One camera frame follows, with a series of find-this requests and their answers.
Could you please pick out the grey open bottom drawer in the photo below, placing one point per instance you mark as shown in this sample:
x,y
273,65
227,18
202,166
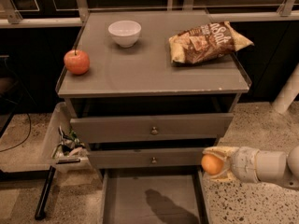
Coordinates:
x,y
162,195

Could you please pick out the grey middle drawer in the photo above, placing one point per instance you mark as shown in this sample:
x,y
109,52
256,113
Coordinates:
x,y
133,158

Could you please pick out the red apple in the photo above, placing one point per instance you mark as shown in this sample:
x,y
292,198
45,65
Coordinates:
x,y
77,61

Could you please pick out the white ceramic bowl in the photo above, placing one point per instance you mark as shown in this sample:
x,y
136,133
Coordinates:
x,y
125,33

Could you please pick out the grey top drawer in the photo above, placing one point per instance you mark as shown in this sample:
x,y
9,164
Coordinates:
x,y
150,128

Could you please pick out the clear plastic trash bin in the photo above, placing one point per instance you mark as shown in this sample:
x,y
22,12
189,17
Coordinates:
x,y
61,147

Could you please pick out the small orange fruit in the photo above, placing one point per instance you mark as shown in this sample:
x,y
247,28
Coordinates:
x,y
211,164

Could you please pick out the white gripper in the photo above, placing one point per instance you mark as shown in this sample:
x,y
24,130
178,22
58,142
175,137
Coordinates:
x,y
245,164

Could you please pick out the black metal leg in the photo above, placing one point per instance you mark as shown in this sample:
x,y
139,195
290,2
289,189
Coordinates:
x,y
40,209

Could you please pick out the metal railing frame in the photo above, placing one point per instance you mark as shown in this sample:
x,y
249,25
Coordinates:
x,y
21,11

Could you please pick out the grey drawer cabinet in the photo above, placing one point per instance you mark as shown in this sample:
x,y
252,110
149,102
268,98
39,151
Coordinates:
x,y
142,81

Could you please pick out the brown chip bag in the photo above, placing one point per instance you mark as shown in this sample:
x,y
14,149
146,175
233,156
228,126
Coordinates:
x,y
206,42

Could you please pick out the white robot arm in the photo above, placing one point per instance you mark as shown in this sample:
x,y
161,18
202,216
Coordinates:
x,y
261,144

